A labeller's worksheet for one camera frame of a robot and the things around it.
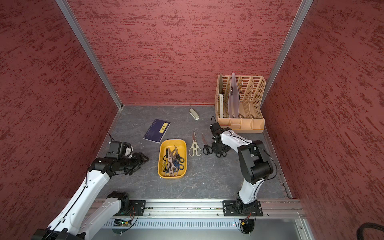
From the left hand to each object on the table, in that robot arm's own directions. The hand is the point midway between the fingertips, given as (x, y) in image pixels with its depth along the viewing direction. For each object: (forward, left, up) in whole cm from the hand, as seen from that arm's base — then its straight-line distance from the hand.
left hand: (145, 165), depth 78 cm
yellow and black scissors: (+4, -10, -8) cm, 14 cm away
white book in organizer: (+36, -42, +17) cm, 58 cm away
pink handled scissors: (+4, -13, -8) cm, 15 cm away
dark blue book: (+29, +1, -9) cm, 31 cm away
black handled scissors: (+16, -35, -11) cm, 40 cm away
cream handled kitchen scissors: (+15, -27, -10) cm, 32 cm away
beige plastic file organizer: (+62, -72, -3) cm, 95 cm away
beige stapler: (+44, -25, -8) cm, 52 cm away
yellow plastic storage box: (+15, -16, -9) cm, 24 cm away
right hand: (+13, -43, -9) cm, 46 cm away
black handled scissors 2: (+13, -45, -11) cm, 48 cm away
